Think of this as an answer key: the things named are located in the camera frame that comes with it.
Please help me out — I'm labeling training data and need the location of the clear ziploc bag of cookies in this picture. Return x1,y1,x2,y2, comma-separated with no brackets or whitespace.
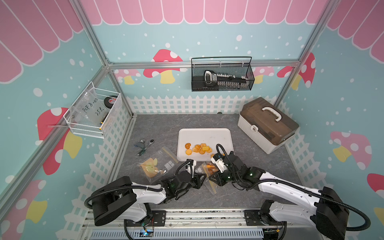
139,147,179,184

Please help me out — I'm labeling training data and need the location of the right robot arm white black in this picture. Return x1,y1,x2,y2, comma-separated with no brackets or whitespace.
209,144,371,240

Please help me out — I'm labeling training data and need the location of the ridged round cookie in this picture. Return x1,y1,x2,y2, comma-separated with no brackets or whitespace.
193,145,201,153

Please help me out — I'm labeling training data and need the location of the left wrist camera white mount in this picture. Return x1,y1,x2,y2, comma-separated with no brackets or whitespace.
186,159,197,177

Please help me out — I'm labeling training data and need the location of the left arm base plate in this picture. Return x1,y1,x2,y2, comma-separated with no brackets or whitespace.
128,211,167,227

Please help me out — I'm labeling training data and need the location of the black tape roll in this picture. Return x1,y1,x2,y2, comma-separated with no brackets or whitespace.
104,96,118,109

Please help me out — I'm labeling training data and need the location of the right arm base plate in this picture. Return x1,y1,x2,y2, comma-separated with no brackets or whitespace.
244,210,284,227

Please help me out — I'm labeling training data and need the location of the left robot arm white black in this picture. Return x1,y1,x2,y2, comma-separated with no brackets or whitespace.
84,160,207,228

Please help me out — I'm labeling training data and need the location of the labelled clear plastic bag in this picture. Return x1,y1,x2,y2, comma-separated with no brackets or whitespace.
70,89,108,128

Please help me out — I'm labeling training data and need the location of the black wire mesh basket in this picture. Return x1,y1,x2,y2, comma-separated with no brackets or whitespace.
191,57,255,92

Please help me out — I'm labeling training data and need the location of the green handled tool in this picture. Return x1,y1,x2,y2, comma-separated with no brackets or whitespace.
134,139,155,157

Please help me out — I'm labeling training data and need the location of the white box brown lid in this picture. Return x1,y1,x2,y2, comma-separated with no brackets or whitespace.
238,97,299,154

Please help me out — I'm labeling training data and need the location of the socket set in basket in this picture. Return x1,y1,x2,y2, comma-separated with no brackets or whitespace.
203,70,249,90

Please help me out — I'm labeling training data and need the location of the ziploc bag with yellow snack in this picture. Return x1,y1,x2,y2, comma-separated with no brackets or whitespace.
195,162,220,195

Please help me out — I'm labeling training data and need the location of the white wire basket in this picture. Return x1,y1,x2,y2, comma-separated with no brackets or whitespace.
64,82,129,139

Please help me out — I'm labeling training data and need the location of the white plastic tray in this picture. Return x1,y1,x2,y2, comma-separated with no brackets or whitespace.
177,128,234,162

